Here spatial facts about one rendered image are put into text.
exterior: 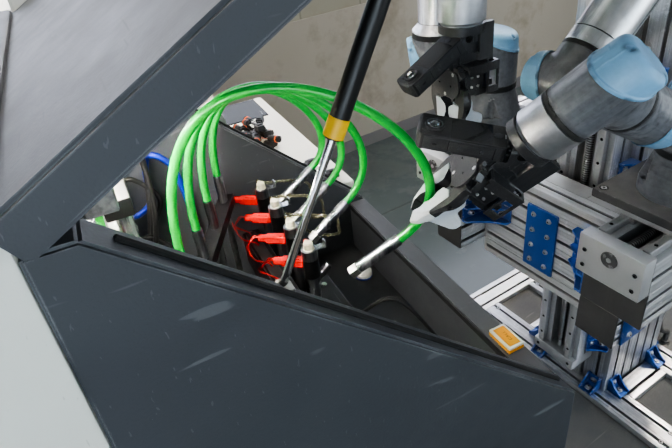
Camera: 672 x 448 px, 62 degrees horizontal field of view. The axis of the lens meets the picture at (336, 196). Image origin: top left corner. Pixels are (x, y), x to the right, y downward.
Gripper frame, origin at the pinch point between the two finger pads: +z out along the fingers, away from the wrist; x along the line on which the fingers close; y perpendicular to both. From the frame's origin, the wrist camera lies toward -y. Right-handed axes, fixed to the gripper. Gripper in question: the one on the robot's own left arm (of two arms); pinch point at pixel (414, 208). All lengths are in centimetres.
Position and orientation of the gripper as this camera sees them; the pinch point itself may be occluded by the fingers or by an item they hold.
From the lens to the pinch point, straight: 82.5
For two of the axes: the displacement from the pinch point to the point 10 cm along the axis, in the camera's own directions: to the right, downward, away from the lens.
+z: -5.8, 5.1, 6.4
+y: 8.0, 4.9, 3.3
